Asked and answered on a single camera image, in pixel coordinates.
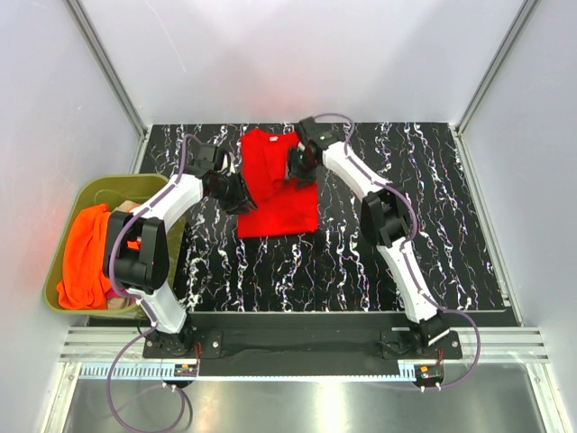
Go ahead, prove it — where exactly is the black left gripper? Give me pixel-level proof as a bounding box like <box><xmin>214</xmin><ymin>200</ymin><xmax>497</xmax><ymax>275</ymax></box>
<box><xmin>209</xmin><ymin>171</ymin><xmax>258</xmax><ymax>216</ymax></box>

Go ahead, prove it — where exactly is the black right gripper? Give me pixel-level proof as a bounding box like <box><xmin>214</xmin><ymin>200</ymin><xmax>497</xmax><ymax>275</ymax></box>
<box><xmin>281</xmin><ymin>146</ymin><xmax>318</xmax><ymax>191</ymax></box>

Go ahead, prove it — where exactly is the red t shirt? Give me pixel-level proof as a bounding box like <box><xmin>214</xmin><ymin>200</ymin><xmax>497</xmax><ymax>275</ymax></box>
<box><xmin>237</xmin><ymin>129</ymin><xmax>318</xmax><ymax>239</ymax></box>

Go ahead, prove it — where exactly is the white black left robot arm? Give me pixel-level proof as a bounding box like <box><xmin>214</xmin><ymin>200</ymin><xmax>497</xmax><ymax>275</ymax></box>
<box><xmin>103</xmin><ymin>144</ymin><xmax>257</xmax><ymax>357</ymax></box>

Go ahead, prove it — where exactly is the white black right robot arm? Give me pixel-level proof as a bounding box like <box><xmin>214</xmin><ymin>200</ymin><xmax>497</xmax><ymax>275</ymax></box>
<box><xmin>286</xmin><ymin>116</ymin><xmax>449</xmax><ymax>358</ymax></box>

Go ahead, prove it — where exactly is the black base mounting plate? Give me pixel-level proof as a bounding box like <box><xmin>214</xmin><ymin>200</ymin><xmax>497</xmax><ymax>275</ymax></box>
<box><xmin>143</xmin><ymin>312</ymin><xmax>463</xmax><ymax>380</ymax></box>

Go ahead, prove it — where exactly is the olive green plastic bin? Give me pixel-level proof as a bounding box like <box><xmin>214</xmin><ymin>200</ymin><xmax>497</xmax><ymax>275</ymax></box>
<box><xmin>43</xmin><ymin>174</ymin><xmax>184</xmax><ymax>317</ymax></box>

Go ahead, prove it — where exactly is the left orange connector board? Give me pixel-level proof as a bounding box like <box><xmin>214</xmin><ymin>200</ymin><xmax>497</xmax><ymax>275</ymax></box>
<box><xmin>174</xmin><ymin>364</ymin><xmax>198</xmax><ymax>377</ymax></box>

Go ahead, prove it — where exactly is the orange connector board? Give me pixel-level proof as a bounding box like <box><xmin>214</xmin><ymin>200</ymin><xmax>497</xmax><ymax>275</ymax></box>
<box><xmin>174</xmin><ymin>364</ymin><xmax>198</xmax><ymax>377</ymax></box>
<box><xmin>417</xmin><ymin>364</ymin><xmax>444</xmax><ymax>380</ymax></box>

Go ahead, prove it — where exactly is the orange t shirt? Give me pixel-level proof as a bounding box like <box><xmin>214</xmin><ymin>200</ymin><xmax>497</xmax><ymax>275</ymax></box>
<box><xmin>57</xmin><ymin>204</ymin><xmax>112</xmax><ymax>310</ymax></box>

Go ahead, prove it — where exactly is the right orange connector board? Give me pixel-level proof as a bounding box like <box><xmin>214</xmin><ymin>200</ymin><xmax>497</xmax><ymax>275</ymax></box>
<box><xmin>417</xmin><ymin>364</ymin><xmax>444</xmax><ymax>380</ymax></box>

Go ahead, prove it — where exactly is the aluminium frame rail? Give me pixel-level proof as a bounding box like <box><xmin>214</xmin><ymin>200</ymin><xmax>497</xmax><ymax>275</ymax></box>
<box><xmin>50</xmin><ymin>326</ymin><xmax>572</xmax><ymax>432</ymax></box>

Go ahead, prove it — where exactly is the left aluminium corner post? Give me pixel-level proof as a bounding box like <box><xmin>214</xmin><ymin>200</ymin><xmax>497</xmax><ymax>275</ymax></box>
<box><xmin>63</xmin><ymin>0</ymin><xmax>148</xmax><ymax>139</ymax></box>

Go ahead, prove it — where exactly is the aluminium corner post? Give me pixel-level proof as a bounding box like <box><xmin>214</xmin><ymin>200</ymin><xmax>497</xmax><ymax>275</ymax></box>
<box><xmin>454</xmin><ymin>0</ymin><xmax>540</xmax><ymax>135</ymax></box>
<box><xmin>63</xmin><ymin>0</ymin><xmax>148</xmax><ymax>139</ymax></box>

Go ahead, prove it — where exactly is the right aluminium corner post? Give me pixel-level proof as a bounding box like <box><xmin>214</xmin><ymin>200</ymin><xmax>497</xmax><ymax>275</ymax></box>
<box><xmin>454</xmin><ymin>0</ymin><xmax>540</xmax><ymax>135</ymax></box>

